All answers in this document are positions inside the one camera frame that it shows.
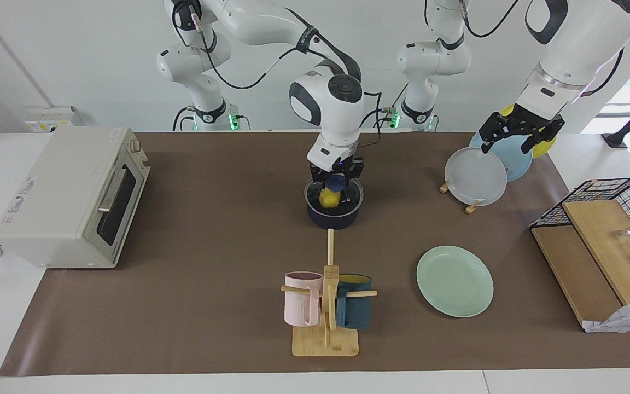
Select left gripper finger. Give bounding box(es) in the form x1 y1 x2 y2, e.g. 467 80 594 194
479 131 504 154
521 131 551 155

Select yellow lemon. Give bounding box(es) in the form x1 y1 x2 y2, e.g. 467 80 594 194
319 186 343 209

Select glass lid purple knob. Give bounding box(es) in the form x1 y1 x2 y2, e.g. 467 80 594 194
304 175 364 217

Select yellow plate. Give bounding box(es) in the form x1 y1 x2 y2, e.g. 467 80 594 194
500 103 558 159

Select light blue plate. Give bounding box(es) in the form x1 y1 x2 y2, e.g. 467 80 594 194
469 130 533 182

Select grey plate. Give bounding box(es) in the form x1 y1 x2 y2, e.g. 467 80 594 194
445 147 508 207

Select wooden plate rack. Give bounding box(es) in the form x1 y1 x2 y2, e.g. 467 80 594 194
439 178 482 215

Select pale green plate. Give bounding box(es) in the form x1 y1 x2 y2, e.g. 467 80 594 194
416 245 494 318

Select pink mug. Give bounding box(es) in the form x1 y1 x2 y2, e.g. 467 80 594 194
284 271 324 327

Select dark blue mug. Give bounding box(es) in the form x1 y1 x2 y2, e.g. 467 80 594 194
336 274 373 330

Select wooden shelf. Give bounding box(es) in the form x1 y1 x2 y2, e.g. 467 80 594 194
531 199 630 329

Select wooden mug tree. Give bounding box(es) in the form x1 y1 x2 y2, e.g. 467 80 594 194
281 229 377 357

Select brown table mat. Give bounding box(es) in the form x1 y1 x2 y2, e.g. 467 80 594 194
0 131 630 377

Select white patterned cloth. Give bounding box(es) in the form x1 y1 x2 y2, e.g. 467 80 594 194
583 298 630 333

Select beige toaster oven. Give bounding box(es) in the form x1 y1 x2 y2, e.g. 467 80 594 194
0 127 151 269

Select black pot purple handle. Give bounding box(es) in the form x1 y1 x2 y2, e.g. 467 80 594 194
304 178 365 230

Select black wire basket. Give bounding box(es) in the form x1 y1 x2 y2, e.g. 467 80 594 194
529 177 630 252

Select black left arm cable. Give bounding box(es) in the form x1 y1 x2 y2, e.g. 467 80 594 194
423 0 626 98

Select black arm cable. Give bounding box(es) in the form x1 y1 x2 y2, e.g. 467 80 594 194
172 3 399 148
423 0 626 98

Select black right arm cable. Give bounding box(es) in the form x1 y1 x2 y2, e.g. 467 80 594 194
172 3 399 148

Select white wall power box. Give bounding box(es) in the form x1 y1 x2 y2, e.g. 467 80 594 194
24 106 84 133

